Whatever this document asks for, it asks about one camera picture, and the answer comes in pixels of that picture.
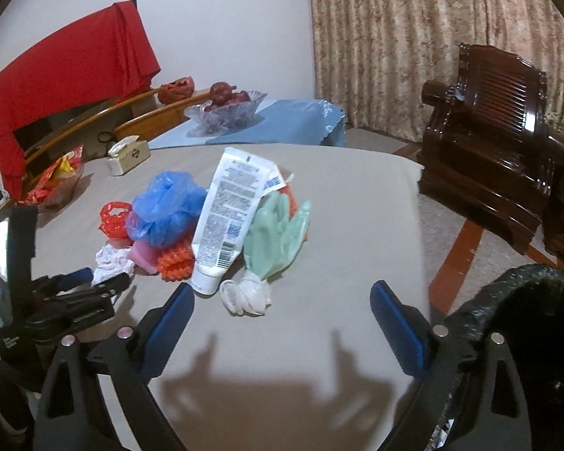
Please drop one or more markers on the red apple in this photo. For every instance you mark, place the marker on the red apple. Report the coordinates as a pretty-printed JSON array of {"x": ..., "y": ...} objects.
[
  {"x": 221, "y": 92},
  {"x": 242, "y": 97}
]

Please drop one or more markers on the red cloth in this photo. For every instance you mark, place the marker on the red cloth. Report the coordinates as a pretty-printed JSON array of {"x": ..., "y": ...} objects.
[{"x": 66, "y": 70}]

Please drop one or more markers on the blue plastic bag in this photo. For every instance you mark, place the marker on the blue plastic bag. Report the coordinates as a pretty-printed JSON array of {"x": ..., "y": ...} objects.
[{"x": 164, "y": 202}]

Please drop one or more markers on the red foam net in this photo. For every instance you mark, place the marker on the red foam net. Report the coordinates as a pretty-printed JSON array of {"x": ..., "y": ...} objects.
[{"x": 113, "y": 221}]

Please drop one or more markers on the white tissue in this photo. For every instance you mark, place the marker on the white tissue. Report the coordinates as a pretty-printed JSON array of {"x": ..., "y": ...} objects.
[{"x": 110, "y": 263}]

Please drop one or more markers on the green rubber glove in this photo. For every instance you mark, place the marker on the green rubber glove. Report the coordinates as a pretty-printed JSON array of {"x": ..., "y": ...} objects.
[{"x": 272, "y": 239}]

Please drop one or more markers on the white and blue carton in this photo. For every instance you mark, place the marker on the white and blue carton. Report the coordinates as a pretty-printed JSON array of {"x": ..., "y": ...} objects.
[{"x": 273, "y": 179}]

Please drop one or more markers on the beige tissue box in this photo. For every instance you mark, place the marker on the beige tissue box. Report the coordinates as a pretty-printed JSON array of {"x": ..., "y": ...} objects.
[{"x": 134, "y": 157}]

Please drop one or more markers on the glass fruit bowl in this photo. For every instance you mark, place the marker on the glass fruit bowl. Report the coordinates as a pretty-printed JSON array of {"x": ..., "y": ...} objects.
[{"x": 225, "y": 117}]

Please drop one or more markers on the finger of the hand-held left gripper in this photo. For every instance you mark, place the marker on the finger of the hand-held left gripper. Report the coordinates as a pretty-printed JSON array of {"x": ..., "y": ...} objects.
[
  {"x": 108, "y": 286},
  {"x": 75, "y": 276}
]

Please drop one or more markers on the large orange foam net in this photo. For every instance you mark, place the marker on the large orange foam net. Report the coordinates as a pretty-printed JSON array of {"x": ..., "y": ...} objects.
[{"x": 176, "y": 263}]

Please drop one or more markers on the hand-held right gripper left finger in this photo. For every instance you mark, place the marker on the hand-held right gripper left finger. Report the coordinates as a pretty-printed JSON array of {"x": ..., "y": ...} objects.
[{"x": 169, "y": 333}]

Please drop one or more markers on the orange plastic bag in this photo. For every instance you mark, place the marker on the orange plastic bag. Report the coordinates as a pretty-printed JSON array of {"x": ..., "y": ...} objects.
[{"x": 176, "y": 91}]

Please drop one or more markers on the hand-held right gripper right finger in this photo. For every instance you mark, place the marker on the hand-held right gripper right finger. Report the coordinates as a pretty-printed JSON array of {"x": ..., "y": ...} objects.
[{"x": 399, "y": 333}]

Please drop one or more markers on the dark wooden armchair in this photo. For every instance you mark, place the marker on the dark wooden armchair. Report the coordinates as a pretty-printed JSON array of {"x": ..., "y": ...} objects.
[{"x": 489, "y": 150}]

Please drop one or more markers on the beige patterned curtain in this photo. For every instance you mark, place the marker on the beige patterned curtain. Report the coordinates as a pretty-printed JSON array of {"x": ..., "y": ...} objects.
[{"x": 404, "y": 33}]

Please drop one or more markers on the glass snack bowl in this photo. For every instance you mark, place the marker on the glass snack bowl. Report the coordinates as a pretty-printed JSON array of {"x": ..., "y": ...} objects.
[{"x": 63, "y": 192}]

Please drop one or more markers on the bin with black bag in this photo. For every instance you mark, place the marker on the bin with black bag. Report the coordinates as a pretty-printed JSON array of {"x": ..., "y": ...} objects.
[{"x": 521, "y": 282}]

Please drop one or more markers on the small orange foam net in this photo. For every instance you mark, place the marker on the small orange foam net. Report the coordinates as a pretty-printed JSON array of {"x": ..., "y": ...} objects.
[{"x": 287, "y": 196}]

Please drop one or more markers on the black television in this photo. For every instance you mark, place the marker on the black television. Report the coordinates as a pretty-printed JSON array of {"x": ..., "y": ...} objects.
[{"x": 42, "y": 129}]

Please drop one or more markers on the blue tablecloth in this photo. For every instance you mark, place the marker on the blue tablecloth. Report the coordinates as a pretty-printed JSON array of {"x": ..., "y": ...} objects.
[{"x": 291, "y": 122}]

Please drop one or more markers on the white foam net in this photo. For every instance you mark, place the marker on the white foam net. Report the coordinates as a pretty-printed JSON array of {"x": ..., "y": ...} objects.
[{"x": 244, "y": 296}]

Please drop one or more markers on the white squeeze tube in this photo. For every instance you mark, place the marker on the white squeeze tube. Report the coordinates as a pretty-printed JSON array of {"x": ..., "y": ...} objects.
[{"x": 230, "y": 206}]

